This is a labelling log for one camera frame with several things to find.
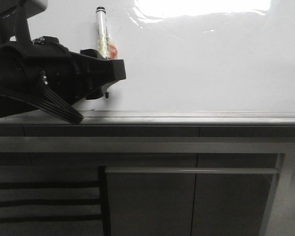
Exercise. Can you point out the grey whiteboard tray ledge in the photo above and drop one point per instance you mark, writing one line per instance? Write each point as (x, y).
(197, 118)

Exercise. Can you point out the grey cabinet panel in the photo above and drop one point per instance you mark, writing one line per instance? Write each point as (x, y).
(187, 204)

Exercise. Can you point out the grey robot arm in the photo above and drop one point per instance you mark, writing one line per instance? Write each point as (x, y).
(14, 15)

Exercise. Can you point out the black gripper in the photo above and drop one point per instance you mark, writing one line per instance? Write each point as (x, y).
(44, 75)

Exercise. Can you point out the white whiteboard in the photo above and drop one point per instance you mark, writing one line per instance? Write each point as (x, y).
(187, 55)

